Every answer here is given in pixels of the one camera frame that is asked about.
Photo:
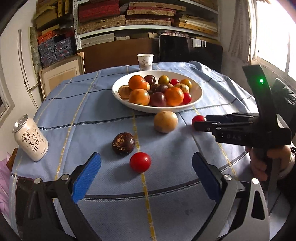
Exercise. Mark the white beverage can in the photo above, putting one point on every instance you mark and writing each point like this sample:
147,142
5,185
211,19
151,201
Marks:
28,136

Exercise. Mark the tan round fruit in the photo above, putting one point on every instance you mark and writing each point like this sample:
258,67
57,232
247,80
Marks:
165,121

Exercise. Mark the large front orange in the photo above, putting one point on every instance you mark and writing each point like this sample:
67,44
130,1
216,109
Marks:
174,96

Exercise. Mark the dark wooden cabinet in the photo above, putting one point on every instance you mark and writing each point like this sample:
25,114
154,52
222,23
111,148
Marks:
118,53

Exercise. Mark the purple cloth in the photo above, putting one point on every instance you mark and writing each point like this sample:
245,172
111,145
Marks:
4,186

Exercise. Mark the dark water chestnut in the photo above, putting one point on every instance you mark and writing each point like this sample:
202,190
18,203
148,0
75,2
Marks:
123,143
153,87

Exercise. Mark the pale spotted pear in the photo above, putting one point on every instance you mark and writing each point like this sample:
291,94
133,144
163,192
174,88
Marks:
185,88

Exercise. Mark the dark purple mangosteen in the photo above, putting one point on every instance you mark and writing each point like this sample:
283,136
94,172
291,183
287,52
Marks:
161,88

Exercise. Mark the white oval plate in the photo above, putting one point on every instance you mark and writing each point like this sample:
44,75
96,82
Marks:
196,92

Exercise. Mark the dark purple plum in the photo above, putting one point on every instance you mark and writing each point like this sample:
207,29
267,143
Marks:
150,79
158,99

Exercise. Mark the cardboard box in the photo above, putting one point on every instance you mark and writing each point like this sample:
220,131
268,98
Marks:
52,76

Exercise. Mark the dark purple plum front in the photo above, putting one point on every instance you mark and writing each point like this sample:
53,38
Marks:
150,79

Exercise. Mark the white paper cup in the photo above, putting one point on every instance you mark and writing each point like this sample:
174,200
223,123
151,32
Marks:
145,61

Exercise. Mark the orange persimmon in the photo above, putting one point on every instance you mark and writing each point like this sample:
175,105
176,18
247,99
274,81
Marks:
140,97
186,82

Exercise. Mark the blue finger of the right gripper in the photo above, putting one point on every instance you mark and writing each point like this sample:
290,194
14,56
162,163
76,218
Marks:
232,118
205,126

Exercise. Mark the white board leaning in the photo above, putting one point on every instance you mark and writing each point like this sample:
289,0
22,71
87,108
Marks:
25,60

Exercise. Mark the red tomato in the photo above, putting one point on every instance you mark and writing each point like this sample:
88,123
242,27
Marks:
140,162
187,98
198,118
174,81

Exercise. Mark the blue checked tablecloth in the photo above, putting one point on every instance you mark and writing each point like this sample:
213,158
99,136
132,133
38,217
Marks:
167,202

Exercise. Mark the pale spotted fruit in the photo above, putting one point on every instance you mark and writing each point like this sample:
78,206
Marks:
124,92

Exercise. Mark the dark purple plum back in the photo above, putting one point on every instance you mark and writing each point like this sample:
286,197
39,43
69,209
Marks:
158,99

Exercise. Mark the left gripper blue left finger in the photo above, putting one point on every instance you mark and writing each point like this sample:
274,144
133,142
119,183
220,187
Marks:
83,176

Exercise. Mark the dark water chestnut back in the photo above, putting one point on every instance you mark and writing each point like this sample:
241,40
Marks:
123,143

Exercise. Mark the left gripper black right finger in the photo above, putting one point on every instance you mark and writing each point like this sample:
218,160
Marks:
209,176

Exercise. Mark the orange back mandarin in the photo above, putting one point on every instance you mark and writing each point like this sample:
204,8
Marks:
137,82

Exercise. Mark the small orange fruit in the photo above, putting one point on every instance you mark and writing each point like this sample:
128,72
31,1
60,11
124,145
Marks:
147,86

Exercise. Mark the metal storage shelf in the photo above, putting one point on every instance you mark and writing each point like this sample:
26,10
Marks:
98,21

